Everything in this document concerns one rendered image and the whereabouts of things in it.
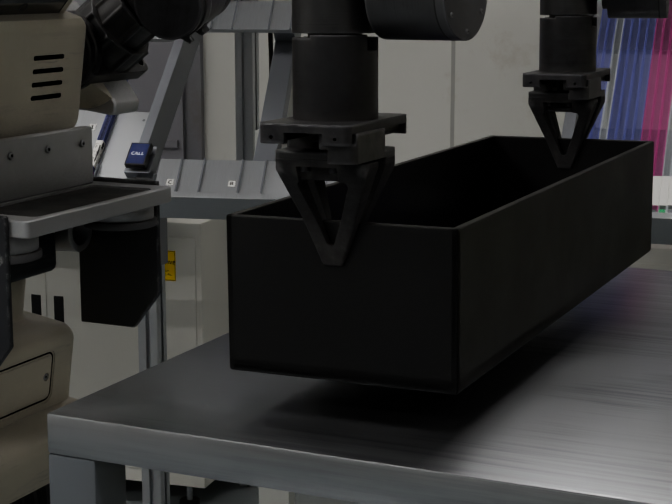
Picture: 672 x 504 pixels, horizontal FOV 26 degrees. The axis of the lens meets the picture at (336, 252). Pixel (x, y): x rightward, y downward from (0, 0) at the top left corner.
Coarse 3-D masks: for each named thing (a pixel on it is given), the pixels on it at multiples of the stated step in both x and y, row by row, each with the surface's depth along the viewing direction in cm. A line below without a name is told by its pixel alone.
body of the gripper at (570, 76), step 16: (560, 16) 144; (576, 16) 144; (544, 32) 146; (560, 32) 144; (576, 32) 144; (592, 32) 145; (544, 48) 146; (560, 48) 145; (576, 48) 144; (592, 48) 145; (544, 64) 146; (560, 64) 145; (576, 64) 145; (592, 64) 146; (528, 80) 144; (544, 80) 147; (560, 80) 147; (576, 80) 142; (608, 80) 151
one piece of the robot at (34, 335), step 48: (0, 48) 140; (48, 48) 147; (96, 48) 156; (0, 96) 141; (48, 96) 150; (48, 336) 152; (0, 384) 145; (48, 384) 153; (0, 432) 146; (0, 480) 140; (48, 480) 148
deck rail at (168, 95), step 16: (176, 48) 279; (192, 48) 284; (176, 64) 277; (176, 80) 277; (160, 96) 273; (176, 96) 278; (160, 112) 271; (144, 128) 269; (160, 128) 271; (160, 144) 272
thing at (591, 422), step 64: (576, 320) 131; (640, 320) 131; (128, 384) 110; (192, 384) 110; (256, 384) 110; (320, 384) 110; (512, 384) 110; (576, 384) 110; (640, 384) 110; (64, 448) 103; (128, 448) 100; (192, 448) 98; (256, 448) 96; (320, 448) 95; (384, 448) 95; (448, 448) 95; (512, 448) 95; (576, 448) 95; (640, 448) 95
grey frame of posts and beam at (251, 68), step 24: (240, 0) 302; (240, 48) 304; (240, 72) 305; (240, 96) 306; (240, 120) 307; (240, 144) 308; (144, 336) 267; (144, 360) 267; (144, 480) 272; (168, 480) 274
